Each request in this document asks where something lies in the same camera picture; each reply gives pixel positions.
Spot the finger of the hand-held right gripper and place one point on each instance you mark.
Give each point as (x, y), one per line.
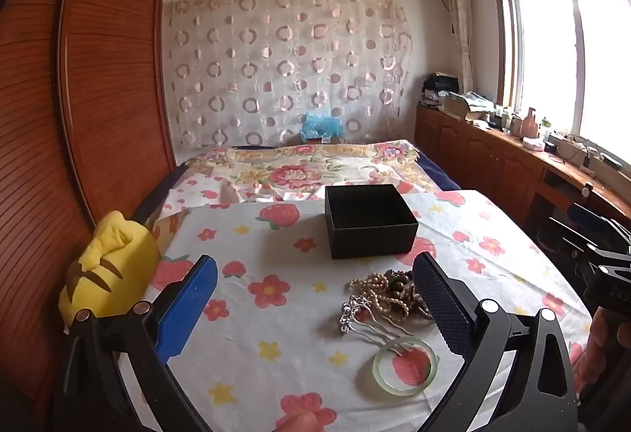
(572, 239)
(589, 215)

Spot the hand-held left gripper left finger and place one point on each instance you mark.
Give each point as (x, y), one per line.
(187, 308)

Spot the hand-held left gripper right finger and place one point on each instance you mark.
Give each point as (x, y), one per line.
(443, 308)

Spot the silver hair comb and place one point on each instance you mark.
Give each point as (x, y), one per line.
(362, 313)

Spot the green jade bangle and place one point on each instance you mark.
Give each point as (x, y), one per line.
(379, 375)

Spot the black cardboard box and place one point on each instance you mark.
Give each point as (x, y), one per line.
(369, 222)

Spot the person's right hand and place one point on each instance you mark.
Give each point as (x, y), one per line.
(601, 338)

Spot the yellow plush toy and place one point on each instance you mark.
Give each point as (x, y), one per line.
(116, 259)

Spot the white tissue pack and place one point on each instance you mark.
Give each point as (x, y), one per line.
(533, 145)

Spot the green cap bottle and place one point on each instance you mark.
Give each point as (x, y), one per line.
(545, 128)

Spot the flower and strawberry print sheet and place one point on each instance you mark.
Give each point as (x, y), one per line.
(296, 313)

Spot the pink bottle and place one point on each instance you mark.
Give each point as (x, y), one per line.
(531, 121)

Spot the wooden cabinet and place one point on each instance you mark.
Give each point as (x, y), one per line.
(483, 156)

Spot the row of white bottles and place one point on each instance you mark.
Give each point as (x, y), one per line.
(505, 119)

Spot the open cardboard box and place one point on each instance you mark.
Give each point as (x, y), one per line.
(466, 105)

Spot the window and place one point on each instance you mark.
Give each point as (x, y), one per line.
(567, 47)

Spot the floral blanket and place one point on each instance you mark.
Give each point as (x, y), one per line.
(296, 170)

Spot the pile of dark clothes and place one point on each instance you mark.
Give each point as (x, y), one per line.
(438, 89)

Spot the blue plastic bag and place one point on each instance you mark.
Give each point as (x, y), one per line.
(320, 124)

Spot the wooden wardrobe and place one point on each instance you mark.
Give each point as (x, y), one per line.
(98, 91)

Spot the beige window curtain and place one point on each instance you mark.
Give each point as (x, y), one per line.
(461, 17)

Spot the circle pattern curtain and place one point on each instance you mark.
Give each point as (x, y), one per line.
(286, 67)

